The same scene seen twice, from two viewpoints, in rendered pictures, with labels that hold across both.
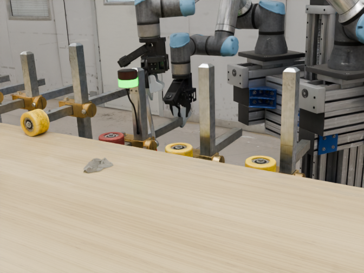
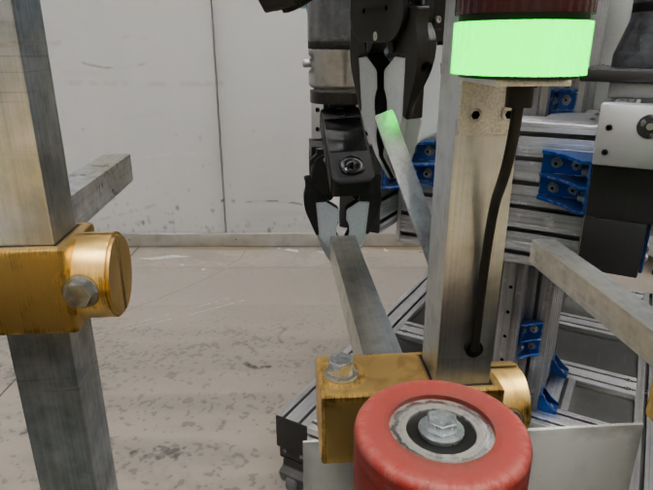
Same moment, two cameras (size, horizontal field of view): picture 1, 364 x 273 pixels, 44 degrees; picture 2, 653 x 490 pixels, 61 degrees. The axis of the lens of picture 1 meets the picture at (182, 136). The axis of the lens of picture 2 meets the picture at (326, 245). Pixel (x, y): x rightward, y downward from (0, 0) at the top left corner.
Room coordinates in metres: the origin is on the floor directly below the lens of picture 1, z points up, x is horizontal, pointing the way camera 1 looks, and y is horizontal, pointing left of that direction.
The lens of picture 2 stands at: (1.22, 0.39, 1.07)
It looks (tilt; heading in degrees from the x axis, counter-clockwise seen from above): 20 degrees down; 324
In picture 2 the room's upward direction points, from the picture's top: straight up
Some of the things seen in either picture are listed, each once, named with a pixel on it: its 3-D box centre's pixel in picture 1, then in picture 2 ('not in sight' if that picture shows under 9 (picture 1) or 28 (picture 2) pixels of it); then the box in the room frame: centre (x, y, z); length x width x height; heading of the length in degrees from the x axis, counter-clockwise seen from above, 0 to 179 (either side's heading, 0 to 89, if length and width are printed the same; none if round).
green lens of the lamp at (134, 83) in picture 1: (128, 82); (519, 48); (1.39, 0.16, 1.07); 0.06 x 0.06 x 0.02
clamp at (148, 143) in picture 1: (135, 144); (419, 405); (1.43, 0.16, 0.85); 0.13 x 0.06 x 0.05; 58
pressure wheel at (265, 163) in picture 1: (260, 179); not in sight; (1.10, -0.20, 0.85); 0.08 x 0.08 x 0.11
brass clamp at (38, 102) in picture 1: (29, 101); not in sight; (1.70, 0.58, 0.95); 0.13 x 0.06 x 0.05; 58
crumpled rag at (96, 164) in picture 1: (95, 162); not in sight; (1.11, 0.23, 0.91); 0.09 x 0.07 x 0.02; 141
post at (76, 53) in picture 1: (82, 111); (44, 290); (1.56, 0.35, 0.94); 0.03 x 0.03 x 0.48; 58
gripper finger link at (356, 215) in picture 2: (186, 115); (352, 228); (1.73, -0.02, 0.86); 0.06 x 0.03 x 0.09; 148
